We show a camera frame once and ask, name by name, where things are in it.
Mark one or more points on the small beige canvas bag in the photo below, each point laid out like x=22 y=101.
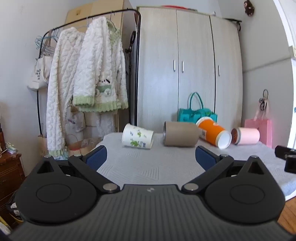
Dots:
x=75 y=120

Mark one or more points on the white fleece robe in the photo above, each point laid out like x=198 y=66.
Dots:
x=59 y=92

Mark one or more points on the brown plush toy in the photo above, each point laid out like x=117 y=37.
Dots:
x=249 y=8

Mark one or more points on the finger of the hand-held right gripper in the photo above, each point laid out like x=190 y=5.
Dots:
x=291 y=164
x=281 y=151

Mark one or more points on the black clothes rack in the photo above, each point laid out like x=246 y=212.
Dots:
x=138 y=58

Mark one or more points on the white quilted bed cover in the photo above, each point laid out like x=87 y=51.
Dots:
x=161 y=168

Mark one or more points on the brown paper cup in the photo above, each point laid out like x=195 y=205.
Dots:
x=182 y=134

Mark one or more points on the tall cardboard box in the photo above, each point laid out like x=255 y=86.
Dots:
x=97 y=9

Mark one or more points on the teal handbag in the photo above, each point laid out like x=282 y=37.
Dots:
x=188 y=114

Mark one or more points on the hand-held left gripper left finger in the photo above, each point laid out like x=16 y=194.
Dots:
x=97 y=157

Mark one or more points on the orange paper cup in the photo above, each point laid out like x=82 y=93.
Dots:
x=211 y=131

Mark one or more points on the light wooden wardrobe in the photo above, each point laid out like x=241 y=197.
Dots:
x=192 y=46

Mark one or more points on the white jacket with green trim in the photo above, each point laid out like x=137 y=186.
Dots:
x=101 y=64

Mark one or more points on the white cup with green print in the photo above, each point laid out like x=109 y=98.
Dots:
x=138 y=137

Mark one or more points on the pink paper cup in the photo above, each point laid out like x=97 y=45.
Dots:
x=248 y=136

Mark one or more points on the dark wooden nightstand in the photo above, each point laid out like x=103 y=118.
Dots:
x=10 y=176

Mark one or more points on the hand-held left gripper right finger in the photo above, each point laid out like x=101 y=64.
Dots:
x=204 y=158

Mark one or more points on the pink gift bag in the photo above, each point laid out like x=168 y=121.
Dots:
x=262 y=126

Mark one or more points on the bunch of blue hangers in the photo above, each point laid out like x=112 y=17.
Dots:
x=45 y=45

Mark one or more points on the white printed tote bag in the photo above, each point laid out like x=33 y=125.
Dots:
x=38 y=74

